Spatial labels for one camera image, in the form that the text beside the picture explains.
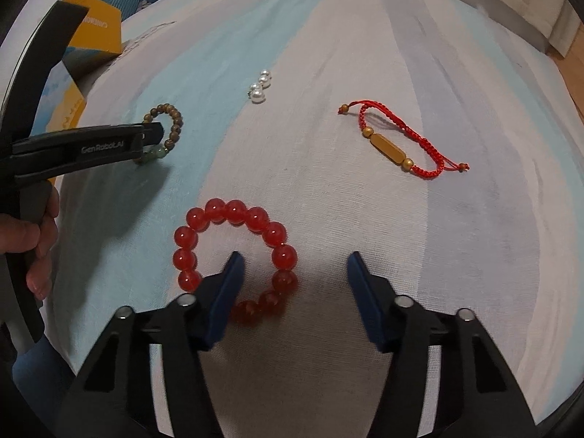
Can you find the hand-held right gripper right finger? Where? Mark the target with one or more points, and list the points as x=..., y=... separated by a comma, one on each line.
x=365, y=301

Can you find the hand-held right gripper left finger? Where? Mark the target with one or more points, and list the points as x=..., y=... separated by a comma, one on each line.
x=226, y=301

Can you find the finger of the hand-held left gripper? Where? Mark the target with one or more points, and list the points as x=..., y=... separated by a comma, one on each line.
x=91, y=134
x=91, y=153

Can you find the blue yellow cardboard box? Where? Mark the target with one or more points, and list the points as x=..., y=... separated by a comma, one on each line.
x=91, y=27

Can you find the person's left hand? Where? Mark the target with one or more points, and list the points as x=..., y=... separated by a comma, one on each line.
x=23, y=237

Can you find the striped blue grey bedsheet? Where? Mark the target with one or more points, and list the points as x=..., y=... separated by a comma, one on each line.
x=319, y=191

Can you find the person's blue trouser leg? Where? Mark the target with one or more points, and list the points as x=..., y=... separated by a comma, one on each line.
x=41, y=374

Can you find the beige curtain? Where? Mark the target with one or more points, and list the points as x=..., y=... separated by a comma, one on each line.
x=502, y=4

